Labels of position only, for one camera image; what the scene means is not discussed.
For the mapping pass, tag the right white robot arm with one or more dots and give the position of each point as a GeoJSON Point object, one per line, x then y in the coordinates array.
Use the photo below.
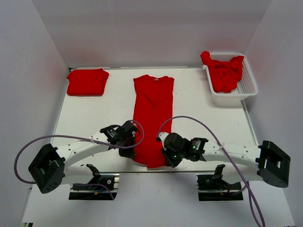
{"type": "Point", "coordinates": [266, 162]}

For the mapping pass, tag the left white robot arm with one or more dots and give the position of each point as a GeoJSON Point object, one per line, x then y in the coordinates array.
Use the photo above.
{"type": "Point", "coordinates": [54, 166]}

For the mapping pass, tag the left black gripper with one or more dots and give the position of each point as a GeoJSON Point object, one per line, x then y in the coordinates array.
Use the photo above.
{"type": "Point", "coordinates": [129, 153]}

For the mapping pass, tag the red t shirts in basket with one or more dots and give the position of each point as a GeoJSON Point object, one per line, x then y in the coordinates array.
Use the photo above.
{"type": "Point", "coordinates": [224, 75]}

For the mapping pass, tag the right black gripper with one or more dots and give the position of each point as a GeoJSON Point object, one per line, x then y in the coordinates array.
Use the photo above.
{"type": "Point", "coordinates": [173, 163]}

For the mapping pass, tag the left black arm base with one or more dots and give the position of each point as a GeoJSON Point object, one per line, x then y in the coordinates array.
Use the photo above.
{"type": "Point", "coordinates": [89, 184]}

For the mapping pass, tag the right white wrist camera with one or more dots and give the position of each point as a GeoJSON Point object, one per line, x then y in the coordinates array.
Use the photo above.
{"type": "Point", "coordinates": [162, 136]}

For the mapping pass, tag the red t shirt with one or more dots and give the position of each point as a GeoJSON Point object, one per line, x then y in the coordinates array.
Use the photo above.
{"type": "Point", "coordinates": [153, 106]}
{"type": "Point", "coordinates": [87, 82]}

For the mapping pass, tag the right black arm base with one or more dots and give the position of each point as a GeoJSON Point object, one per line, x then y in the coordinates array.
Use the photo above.
{"type": "Point", "coordinates": [212, 187]}

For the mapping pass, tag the white plastic basket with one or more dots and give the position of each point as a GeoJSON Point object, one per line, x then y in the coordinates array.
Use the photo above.
{"type": "Point", "coordinates": [245, 88]}

